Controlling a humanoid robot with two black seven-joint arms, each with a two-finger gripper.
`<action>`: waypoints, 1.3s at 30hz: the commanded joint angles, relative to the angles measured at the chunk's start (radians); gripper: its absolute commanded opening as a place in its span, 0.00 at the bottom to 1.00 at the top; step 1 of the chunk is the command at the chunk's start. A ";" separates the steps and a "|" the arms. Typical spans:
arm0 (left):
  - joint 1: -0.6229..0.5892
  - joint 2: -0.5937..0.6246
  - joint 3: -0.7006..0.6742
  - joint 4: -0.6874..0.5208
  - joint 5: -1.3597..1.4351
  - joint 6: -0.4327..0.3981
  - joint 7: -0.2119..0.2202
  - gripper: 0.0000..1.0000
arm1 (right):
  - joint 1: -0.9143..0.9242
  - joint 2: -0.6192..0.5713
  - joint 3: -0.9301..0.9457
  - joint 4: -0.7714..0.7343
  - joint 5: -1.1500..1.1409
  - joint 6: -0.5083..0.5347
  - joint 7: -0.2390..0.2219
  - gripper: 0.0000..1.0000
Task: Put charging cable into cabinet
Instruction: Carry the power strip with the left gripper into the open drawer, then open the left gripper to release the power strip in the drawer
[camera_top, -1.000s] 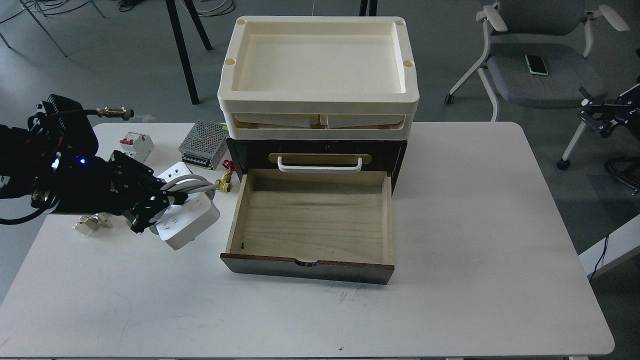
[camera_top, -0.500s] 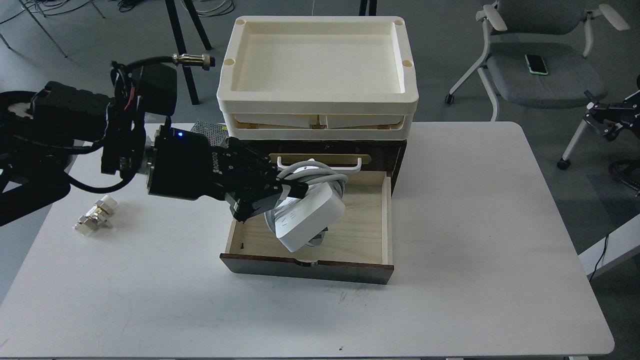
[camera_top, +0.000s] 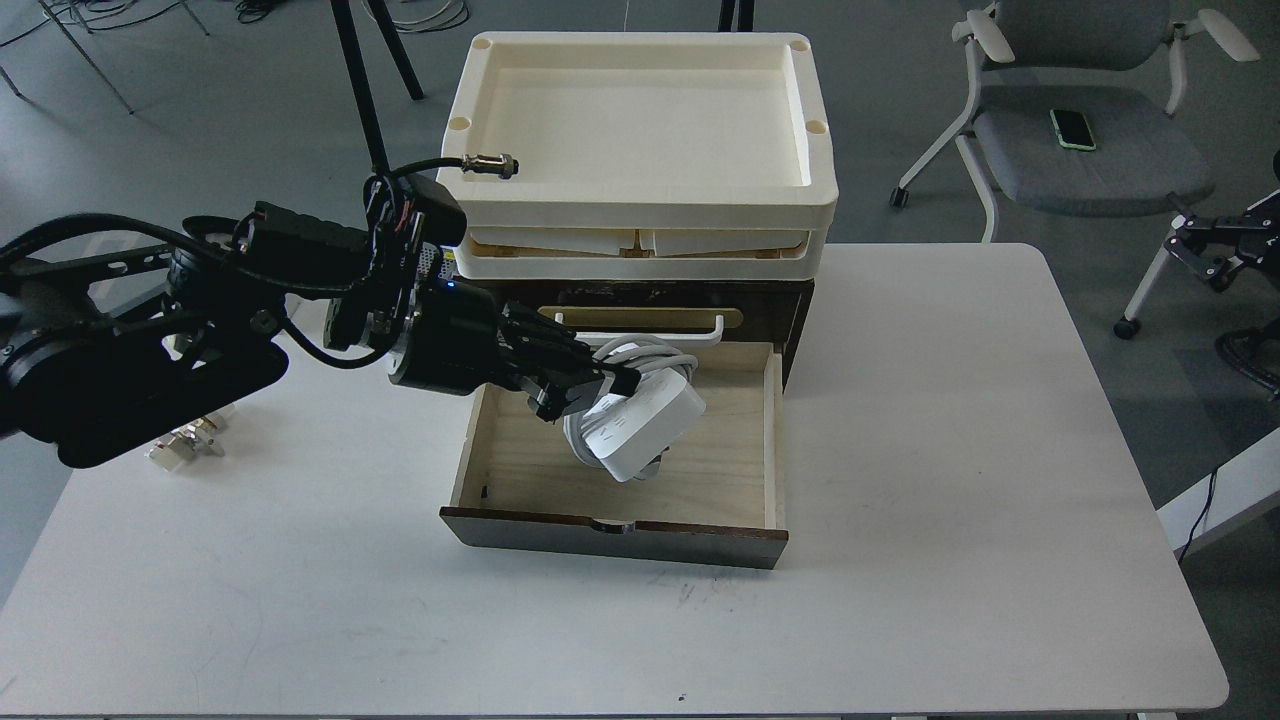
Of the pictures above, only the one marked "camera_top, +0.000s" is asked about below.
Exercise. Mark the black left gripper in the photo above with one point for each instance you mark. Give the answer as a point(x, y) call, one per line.
point(461, 337)

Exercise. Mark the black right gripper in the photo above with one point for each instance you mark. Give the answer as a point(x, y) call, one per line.
point(1192, 235)

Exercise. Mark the white power strip with cable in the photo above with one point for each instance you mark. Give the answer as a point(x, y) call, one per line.
point(627, 435)

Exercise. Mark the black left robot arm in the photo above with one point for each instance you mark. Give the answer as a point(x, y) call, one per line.
point(117, 330)

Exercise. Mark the metal mesh power supply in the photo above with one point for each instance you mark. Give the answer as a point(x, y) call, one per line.
point(437, 262)

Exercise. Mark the green smartphone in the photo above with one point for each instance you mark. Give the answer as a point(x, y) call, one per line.
point(1072, 130)

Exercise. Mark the grey office chair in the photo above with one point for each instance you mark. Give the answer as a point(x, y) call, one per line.
point(1004, 134)

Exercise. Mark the open wooden drawer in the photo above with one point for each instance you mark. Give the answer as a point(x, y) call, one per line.
point(717, 498)

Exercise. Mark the cream plastic stacked trays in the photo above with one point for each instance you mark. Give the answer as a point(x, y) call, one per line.
point(643, 157)

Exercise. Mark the white metal pipe fitting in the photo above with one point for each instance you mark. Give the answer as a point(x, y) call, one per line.
point(186, 443)

